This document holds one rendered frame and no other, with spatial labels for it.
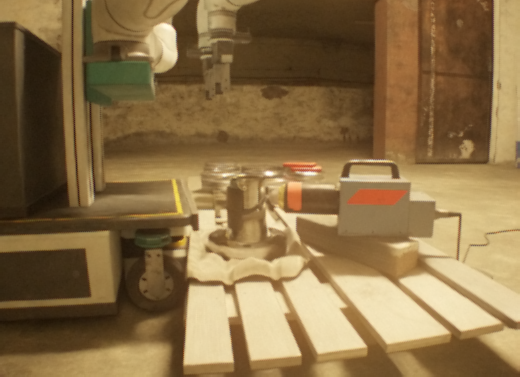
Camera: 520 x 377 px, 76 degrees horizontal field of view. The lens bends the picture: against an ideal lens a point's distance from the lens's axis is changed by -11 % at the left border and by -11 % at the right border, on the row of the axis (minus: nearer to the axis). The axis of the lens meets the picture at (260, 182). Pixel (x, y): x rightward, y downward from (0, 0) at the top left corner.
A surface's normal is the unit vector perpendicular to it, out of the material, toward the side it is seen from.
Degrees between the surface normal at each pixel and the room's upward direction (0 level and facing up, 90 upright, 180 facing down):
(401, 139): 90
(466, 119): 90
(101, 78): 90
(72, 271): 90
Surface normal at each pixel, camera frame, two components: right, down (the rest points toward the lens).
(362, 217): -0.16, 0.15
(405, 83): 0.15, 0.16
